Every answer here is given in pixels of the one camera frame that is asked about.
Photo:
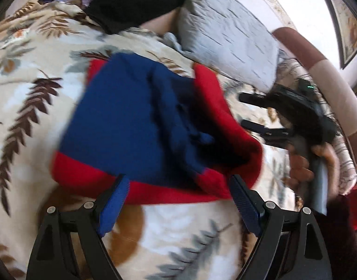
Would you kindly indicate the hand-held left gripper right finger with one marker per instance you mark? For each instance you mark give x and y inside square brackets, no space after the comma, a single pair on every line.
[245,204]

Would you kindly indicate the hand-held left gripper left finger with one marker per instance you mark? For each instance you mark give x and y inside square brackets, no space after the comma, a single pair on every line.
[117,201]

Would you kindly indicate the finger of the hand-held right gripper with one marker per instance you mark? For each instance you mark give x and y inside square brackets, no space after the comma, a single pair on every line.
[266,133]
[254,98]

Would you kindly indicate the red and blue sweater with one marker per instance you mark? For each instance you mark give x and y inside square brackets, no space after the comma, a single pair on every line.
[123,122]

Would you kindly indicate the person's right hand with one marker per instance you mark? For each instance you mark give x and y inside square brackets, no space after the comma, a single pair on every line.
[300,169]

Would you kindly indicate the brown padded headboard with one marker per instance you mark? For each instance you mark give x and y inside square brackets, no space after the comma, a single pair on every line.
[327,73]

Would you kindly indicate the grey quilted pillow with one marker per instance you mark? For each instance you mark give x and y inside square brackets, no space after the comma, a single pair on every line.
[225,35]

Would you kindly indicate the light grey cloth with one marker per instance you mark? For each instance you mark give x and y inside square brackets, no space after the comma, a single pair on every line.
[172,40]

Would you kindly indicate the peach cloth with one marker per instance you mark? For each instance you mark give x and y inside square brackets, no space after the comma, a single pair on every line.
[159,23]

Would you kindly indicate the black garment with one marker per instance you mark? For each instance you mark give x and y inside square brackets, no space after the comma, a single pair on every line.
[132,3]

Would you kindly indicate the leaf print blanket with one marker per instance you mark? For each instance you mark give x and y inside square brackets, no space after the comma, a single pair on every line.
[35,58]

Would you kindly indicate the pale purple cloth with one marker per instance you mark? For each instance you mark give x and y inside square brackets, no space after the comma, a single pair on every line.
[82,0]

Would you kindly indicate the framed wall picture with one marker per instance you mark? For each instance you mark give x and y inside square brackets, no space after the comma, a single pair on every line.
[350,29]

